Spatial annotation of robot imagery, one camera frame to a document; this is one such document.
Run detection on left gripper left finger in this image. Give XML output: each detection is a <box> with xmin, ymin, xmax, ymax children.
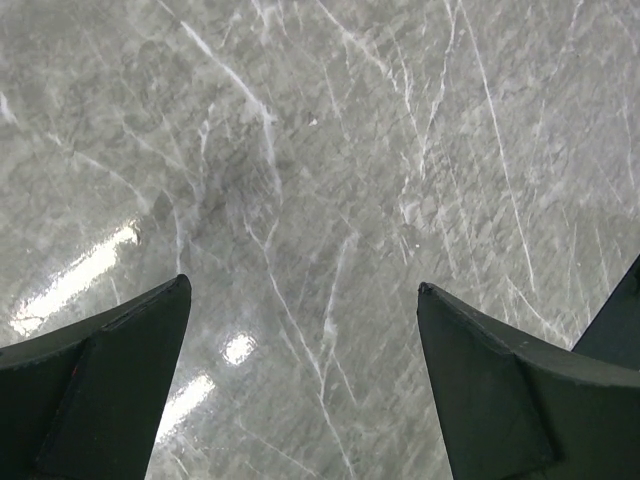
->
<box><xmin>1</xmin><ymin>274</ymin><xmax>192</xmax><ymax>479</ymax></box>

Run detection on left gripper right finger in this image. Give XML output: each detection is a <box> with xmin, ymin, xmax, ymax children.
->
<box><xmin>417</xmin><ymin>282</ymin><xmax>639</xmax><ymax>479</ymax></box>

